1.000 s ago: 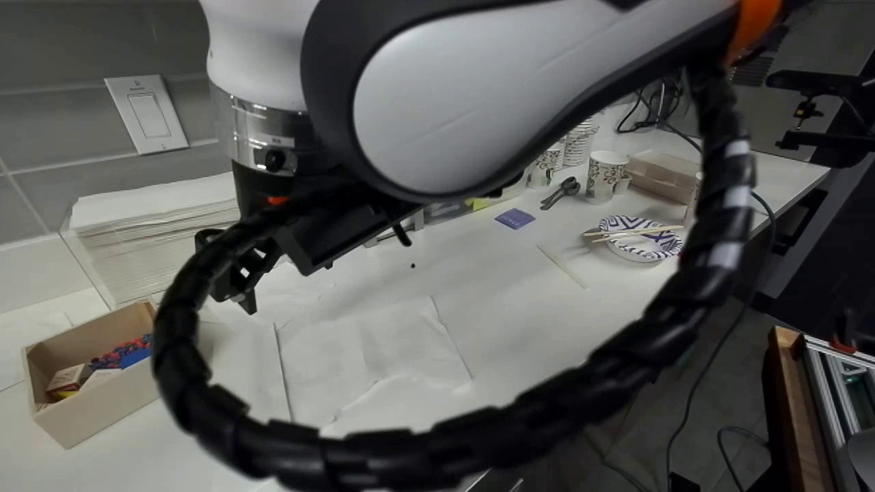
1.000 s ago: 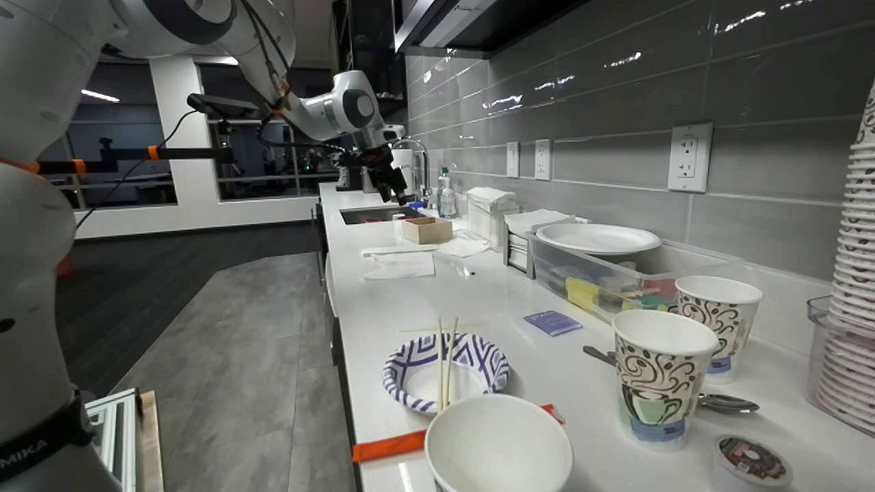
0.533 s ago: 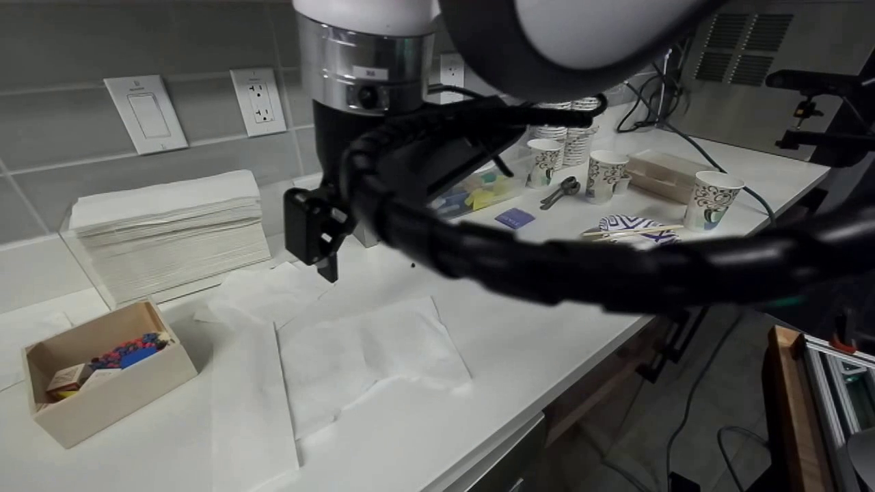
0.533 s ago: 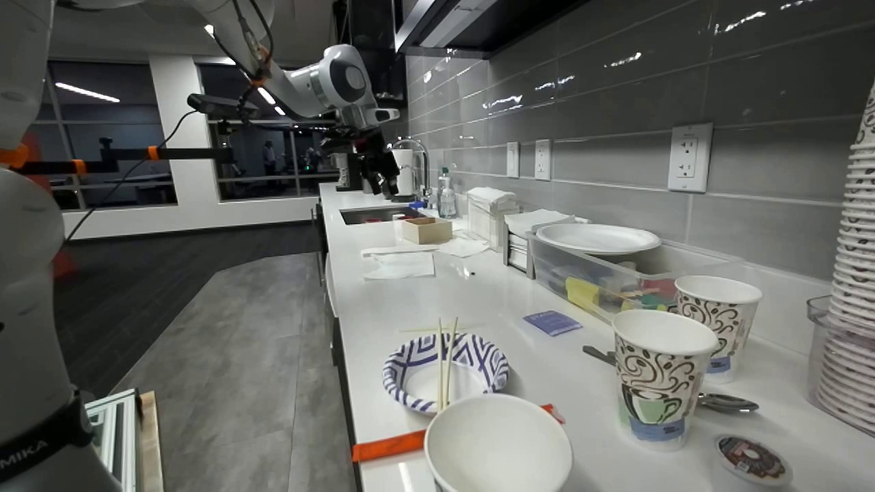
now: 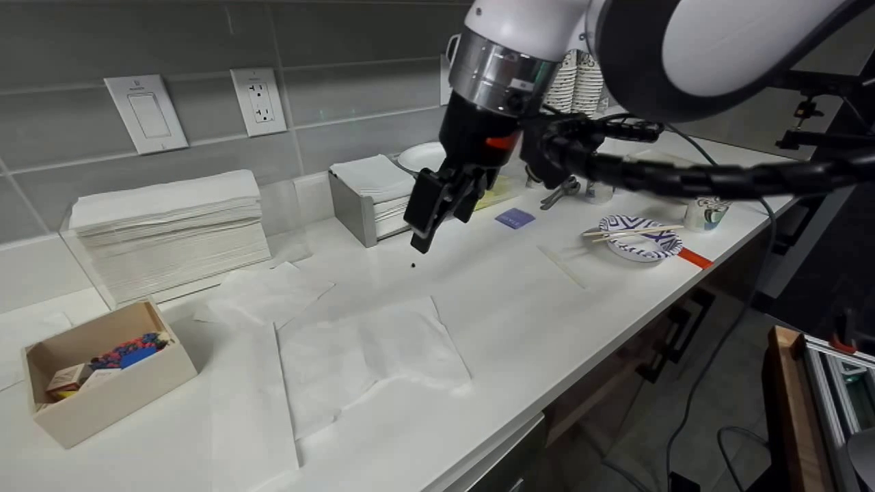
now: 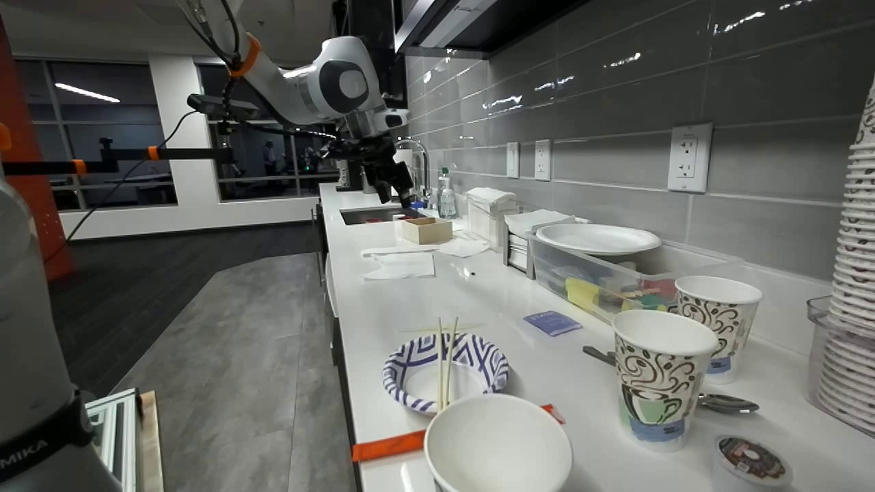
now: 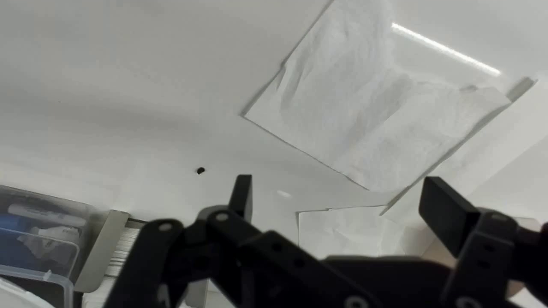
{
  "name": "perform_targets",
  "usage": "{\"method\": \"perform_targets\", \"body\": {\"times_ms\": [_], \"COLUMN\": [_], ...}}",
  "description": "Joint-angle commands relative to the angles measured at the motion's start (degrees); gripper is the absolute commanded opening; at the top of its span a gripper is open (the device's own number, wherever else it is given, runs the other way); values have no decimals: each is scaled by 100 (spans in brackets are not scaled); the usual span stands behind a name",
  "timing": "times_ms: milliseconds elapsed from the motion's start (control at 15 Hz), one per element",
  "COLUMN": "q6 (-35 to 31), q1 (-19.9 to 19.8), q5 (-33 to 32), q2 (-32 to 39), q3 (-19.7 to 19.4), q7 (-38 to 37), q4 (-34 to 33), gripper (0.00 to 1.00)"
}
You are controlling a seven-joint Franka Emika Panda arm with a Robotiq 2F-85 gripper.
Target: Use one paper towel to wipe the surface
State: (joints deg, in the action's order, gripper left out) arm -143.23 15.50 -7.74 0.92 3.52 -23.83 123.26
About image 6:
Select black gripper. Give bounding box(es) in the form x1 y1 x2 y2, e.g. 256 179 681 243
357 131 419 208

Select white light switch plate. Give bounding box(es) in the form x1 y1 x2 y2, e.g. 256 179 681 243
499 140 523 179

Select clear plastic bags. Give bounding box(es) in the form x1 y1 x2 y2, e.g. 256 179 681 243
357 243 439 284

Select metal spoon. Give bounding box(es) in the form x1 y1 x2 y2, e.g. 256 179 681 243
579 340 763 418

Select pale wooden chopstick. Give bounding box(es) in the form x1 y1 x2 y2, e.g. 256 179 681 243
431 314 450 414

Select metal napkin dispenser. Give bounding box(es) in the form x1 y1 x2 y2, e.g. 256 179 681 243
499 211 587 279

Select patterned paper cup stack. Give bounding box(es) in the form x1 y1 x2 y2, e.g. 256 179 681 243
804 73 875 439

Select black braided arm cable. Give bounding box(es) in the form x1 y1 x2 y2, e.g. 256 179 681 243
174 0 255 73

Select blue square pad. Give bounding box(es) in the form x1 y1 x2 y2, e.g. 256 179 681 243
523 308 584 340

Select orange arm strap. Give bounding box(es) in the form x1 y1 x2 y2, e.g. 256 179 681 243
224 32 264 82

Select dark sink basin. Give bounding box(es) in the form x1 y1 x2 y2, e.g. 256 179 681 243
335 204 410 228

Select white paper towel stack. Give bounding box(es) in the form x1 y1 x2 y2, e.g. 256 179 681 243
461 185 523 252

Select small cardboard box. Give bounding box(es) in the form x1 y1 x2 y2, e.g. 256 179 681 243
399 212 456 247

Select white wall outlet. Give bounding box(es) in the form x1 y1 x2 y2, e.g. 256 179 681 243
665 119 713 194
531 137 555 183

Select wooden board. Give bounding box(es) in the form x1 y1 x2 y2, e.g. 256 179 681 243
133 387 170 492

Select metal faucet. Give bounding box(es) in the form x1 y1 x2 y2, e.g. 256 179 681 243
410 148 431 202

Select white napkins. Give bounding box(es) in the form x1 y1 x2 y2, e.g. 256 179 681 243
502 208 579 239

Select blue patterned paper plate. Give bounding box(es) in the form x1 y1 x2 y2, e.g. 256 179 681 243
380 331 514 418

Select dark wall cabinet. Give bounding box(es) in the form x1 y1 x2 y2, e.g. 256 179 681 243
390 0 590 60

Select metal framed case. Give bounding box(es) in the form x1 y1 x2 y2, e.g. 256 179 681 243
82 384 142 492

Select clear soap bottle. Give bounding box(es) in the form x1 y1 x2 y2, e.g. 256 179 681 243
431 165 458 220

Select small dark dish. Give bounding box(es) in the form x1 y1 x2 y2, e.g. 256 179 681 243
710 432 793 492

